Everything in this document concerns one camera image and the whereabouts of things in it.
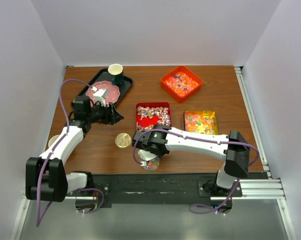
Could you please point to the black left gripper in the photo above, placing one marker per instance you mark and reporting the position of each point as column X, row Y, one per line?
column 111, row 116

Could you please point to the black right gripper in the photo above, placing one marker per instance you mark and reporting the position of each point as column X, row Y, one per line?
column 164, row 153

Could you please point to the clear glass jar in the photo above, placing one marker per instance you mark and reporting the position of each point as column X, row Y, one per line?
column 151, row 165

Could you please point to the gold jar lid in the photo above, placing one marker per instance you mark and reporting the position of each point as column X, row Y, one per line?
column 123, row 140

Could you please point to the red box of swirl candies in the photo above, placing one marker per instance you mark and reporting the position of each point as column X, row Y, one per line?
column 149, row 114

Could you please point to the tin of star candies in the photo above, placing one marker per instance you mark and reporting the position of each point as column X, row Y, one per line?
column 202, row 122

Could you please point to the orange box of candies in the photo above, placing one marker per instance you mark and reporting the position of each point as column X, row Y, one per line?
column 181, row 83

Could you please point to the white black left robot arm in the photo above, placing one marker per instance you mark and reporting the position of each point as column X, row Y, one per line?
column 45, row 177

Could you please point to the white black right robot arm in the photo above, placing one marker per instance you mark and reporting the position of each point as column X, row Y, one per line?
column 232, row 149

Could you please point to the pink polka dot plate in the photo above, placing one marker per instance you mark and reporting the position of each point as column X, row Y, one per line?
column 113, row 91

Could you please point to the black serving tray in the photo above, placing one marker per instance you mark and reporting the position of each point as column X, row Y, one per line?
column 103, row 75

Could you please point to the dark green mug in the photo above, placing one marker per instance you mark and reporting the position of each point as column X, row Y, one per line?
column 117, row 74

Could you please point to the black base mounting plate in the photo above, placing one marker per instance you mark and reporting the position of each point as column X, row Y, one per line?
column 204, row 203

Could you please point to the yellow mug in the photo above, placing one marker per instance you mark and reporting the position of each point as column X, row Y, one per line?
column 52, row 141

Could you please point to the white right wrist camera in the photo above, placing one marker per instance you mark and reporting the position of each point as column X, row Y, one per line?
column 145, row 156

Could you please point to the aluminium frame rail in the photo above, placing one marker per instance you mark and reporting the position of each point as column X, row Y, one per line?
column 260, row 191

